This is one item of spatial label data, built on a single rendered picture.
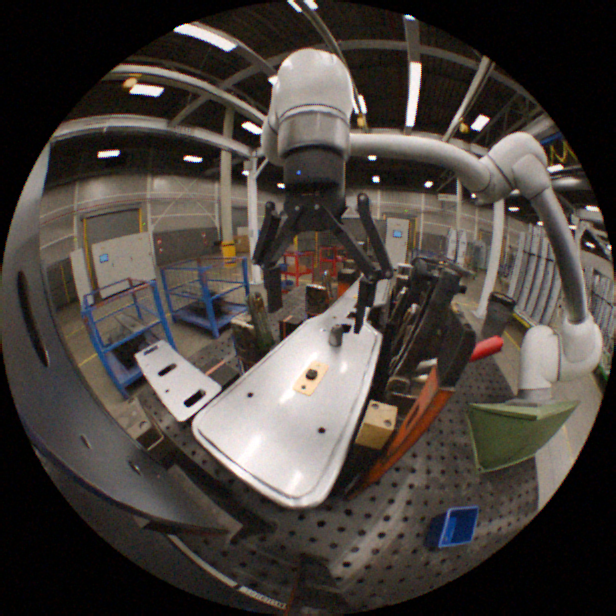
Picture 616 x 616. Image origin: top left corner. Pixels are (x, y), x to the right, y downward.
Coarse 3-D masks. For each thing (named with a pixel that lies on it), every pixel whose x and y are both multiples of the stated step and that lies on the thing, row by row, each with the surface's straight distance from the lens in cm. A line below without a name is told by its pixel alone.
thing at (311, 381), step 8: (312, 368) 35; (320, 368) 35; (328, 368) 35; (304, 376) 33; (312, 376) 32; (320, 376) 33; (296, 384) 32; (304, 384) 32; (312, 384) 32; (304, 392) 31; (312, 392) 31
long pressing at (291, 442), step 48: (384, 288) 90; (288, 336) 45; (240, 384) 34; (288, 384) 32; (336, 384) 33; (192, 432) 31; (240, 432) 28; (288, 432) 27; (336, 432) 27; (288, 480) 25
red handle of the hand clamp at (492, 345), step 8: (496, 336) 28; (480, 344) 27; (488, 344) 27; (496, 344) 27; (480, 352) 26; (488, 352) 27; (496, 352) 28; (432, 360) 27; (472, 360) 27; (424, 368) 26; (416, 376) 27
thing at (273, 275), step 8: (272, 272) 27; (280, 272) 29; (272, 280) 27; (280, 280) 29; (272, 288) 27; (280, 288) 29; (272, 296) 28; (280, 296) 29; (272, 304) 28; (280, 304) 30; (272, 312) 28
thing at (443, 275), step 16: (416, 272) 20; (432, 272) 22; (448, 272) 20; (432, 288) 23; (448, 288) 21; (464, 288) 23; (432, 304) 21; (448, 304) 21; (416, 320) 24; (432, 320) 21; (416, 336) 22; (432, 336) 22; (400, 352) 27; (416, 352) 23; (400, 368) 25; (416, 368) 25
